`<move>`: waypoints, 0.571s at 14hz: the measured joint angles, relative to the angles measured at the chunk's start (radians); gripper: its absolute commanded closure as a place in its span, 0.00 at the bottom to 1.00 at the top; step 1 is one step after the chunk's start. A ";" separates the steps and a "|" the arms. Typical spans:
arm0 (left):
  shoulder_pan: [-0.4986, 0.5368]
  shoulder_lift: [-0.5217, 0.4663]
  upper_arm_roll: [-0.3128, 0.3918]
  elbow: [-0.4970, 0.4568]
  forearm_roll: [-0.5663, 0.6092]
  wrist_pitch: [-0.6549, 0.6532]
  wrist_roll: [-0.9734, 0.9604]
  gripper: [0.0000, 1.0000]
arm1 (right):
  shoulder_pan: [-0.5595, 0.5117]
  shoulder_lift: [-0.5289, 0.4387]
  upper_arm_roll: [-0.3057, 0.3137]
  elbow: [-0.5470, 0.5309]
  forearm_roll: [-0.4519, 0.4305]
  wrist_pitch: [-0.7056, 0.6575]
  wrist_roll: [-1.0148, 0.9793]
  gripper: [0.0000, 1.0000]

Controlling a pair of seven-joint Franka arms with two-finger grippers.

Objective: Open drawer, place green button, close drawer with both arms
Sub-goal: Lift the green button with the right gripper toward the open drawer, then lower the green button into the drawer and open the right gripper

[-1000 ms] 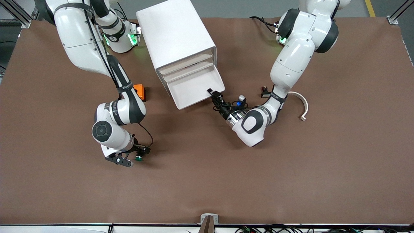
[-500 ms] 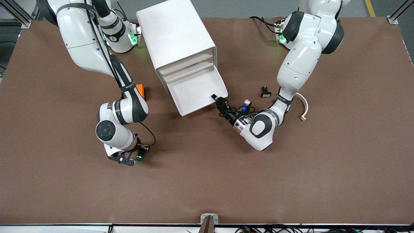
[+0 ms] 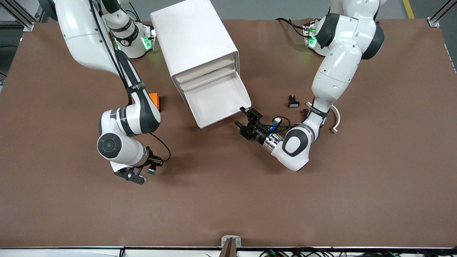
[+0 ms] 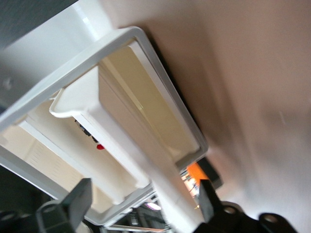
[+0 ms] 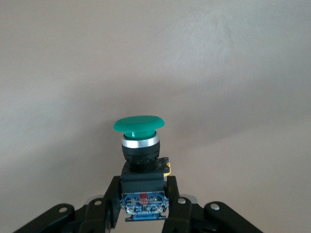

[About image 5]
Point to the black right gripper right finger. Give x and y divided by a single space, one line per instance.
179 213

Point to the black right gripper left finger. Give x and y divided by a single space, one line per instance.
97 213

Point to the green mushroom push button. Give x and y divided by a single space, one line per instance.
139 123

